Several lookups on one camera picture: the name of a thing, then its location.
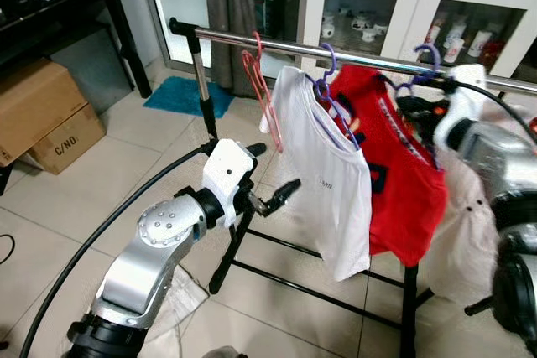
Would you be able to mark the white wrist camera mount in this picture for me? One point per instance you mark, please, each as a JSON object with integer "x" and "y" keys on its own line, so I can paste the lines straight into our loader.
{"x": 460, "y": 102}
{"x": 225, "y": 169}

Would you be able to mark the grey curtain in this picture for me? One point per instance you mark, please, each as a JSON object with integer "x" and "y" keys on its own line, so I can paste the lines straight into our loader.
{"x": 231, "y": 14}

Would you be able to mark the purple plastic hanger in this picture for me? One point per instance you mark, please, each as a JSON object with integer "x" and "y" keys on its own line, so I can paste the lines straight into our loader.
{"x": 430, "y": 58}
{"x": 327, "y": 81}

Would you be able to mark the chrome and black clothes rack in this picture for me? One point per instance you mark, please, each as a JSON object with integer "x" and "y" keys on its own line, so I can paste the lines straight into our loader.
{"x": 352, "y": 60}

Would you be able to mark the black table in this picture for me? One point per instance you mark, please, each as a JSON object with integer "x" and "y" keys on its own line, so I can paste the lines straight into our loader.
{"x": 59, "y": 14}

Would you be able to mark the large plain cardboard box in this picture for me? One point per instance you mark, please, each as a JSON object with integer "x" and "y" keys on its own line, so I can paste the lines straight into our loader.
{"x": 33, "y": 102}

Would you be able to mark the red T-shirt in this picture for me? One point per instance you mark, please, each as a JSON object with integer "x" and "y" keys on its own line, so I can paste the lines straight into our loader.
{"x": 403, "y": 199}

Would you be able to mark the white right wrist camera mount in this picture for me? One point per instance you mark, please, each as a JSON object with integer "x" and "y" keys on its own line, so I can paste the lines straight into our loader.
{"x": 460, "y": 102}

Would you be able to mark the teal floor mat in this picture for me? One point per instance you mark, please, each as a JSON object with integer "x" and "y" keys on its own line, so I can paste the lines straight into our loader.
{"x": 180, "y": 96}

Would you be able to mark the small printed cardboard box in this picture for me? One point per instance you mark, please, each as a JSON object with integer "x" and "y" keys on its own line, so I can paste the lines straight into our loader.
{"x": 71, "y": 144}

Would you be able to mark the cream hanging garment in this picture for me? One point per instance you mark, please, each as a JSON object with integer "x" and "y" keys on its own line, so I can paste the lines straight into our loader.
{"x": 466, "y": 241}

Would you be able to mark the plain white T-shirt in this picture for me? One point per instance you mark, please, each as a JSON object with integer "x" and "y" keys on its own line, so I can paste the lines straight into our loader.
{"x": 323, "y": 190}

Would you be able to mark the pink plastic hanger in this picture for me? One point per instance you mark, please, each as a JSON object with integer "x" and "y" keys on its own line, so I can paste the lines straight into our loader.
{"x": 262, "y": 94}

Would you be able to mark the glass sliding door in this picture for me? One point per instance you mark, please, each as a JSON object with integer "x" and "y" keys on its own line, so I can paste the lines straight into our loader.
{"x": 176, "y": 6}

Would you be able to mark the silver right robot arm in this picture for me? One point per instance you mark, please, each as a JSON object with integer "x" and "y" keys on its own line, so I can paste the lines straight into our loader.
{"x": 495, "y": 157}

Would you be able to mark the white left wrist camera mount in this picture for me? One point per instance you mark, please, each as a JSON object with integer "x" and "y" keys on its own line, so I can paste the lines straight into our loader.
{"x": 225, "y": 169}

